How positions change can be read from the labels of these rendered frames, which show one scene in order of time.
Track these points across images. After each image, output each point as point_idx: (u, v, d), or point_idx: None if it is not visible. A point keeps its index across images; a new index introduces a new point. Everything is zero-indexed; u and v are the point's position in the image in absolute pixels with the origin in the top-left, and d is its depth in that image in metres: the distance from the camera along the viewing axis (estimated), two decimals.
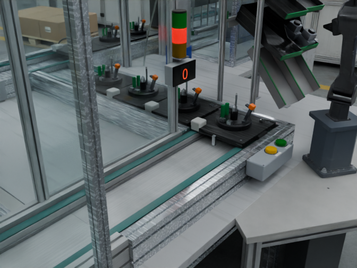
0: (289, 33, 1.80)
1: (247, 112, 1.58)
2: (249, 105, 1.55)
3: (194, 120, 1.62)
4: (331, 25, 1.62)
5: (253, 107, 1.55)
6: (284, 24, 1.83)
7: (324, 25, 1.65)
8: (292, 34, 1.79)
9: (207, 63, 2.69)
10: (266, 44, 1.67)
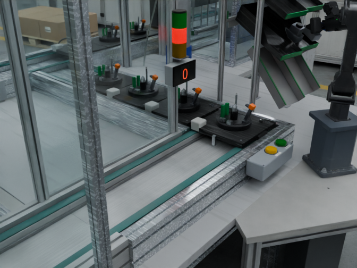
0: (292, 36, 1.78)
1: (247, 112, 1.58)
2: (249, 105, 1.55)
3: (194, 120, 1.62)
4: None
5: (253, 107, 1.55)
6: (286, 27, 1.81)
7: (306, 25, 1.75)
8: (295, 38, 1.78)
9: (207, 63, 2.69)
10: (266, 44, 1.67)
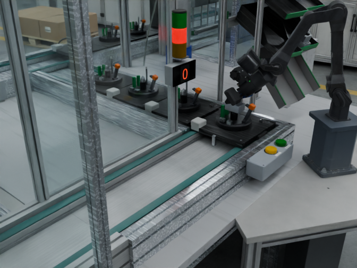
0: (298, 43, 1.76)
1: (247, 112, 1.58)
2: (249, 105, 1.55)
3: (194, 120, 1.62)
4: None
5: (253, 107, 1.55)
6: None
7: (225, 101, 1.60)
8: (301, 44, 1.75)
9: (207, 63, 2.69)
10: (266, 44, 1.67)
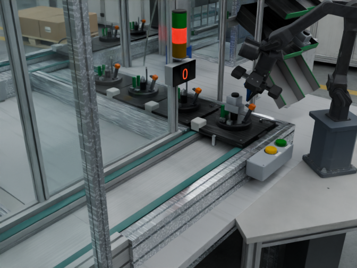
0: (298, 43, 1.76)
1: (247, 112, 1.58)
2: (249, 105, 1.55)
3: (194, 120, 1.62)
4: (254, 93, 1.53)
5: (253, 107, 1.55)
6: None
7: (248, 100, 1.55)
8: (301, 44, 1.75)
9: (207, 63, 2.69)
10: None
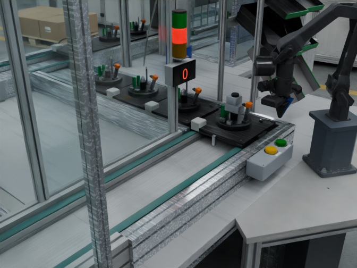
0: None
1: (245, 111, 1.58)
2: (246, 103, 1.56)
3: (194, 120, 1.62)
4: (278, 107, 1.46)
5: (249, 104, 1.55)
6: None
7: (278, 115, 1.49)
8: None
9: (207, 63, 2.69)
10: (266, 44, 1.67)
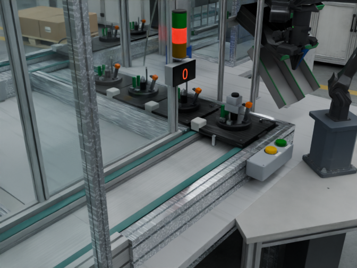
0: None
1: (245, 111, 1.58)
2: (246, 103, 1.56)
3: (194, 120, 1.62)
4: (292, 58, 1.43)
5: (249, 104, 1.55)
6: None
7: (291, 67, 1.45)
8: None
9: (207, 63, 2.69)
10: (266, 44, 1.67)
